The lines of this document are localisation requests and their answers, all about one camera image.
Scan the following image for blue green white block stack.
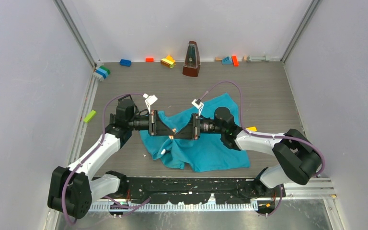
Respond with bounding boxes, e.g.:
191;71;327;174
92;66;111;81

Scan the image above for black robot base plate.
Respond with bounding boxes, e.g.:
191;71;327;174
107;171;286;215

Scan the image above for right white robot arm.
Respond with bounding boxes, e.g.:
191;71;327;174
173;107;323;197

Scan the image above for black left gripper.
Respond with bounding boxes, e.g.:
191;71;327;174
128;110;174;137

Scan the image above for turquoise t-shirt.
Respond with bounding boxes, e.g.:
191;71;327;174
139;93;251;173

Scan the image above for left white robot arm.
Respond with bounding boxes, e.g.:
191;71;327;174
47;94;173;219

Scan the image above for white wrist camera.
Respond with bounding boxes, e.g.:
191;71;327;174
191;99;204;117
142;93;158;114

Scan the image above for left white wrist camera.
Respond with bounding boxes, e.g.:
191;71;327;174
142;93;158;114

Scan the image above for orange copper brooch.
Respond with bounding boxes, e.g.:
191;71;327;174
168;128;176;139

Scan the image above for blue triangular block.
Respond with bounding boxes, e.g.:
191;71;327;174
221;56;232;65

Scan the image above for brown wooden metronome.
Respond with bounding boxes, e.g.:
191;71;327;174
183;41;200;77

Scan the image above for yellow rectangular block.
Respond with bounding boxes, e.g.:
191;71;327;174
246;126;257;132

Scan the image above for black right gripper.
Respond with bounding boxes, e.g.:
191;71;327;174
175;113;226;140

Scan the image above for grey metal clamp piece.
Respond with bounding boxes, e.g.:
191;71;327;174
246;55;271;62

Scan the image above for yellow green block stack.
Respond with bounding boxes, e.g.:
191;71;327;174
161;55;176;69

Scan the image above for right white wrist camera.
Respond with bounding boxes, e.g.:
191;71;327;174
191;99;204;117

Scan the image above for small red block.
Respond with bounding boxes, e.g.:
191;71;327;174
145;57;154;62

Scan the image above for blue toy brick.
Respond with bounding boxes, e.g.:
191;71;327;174
119;59;132;67

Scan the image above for orange red upright block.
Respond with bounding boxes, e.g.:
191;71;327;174
231;55;239;67

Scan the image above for lime green block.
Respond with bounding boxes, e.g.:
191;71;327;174
83;110;97;123

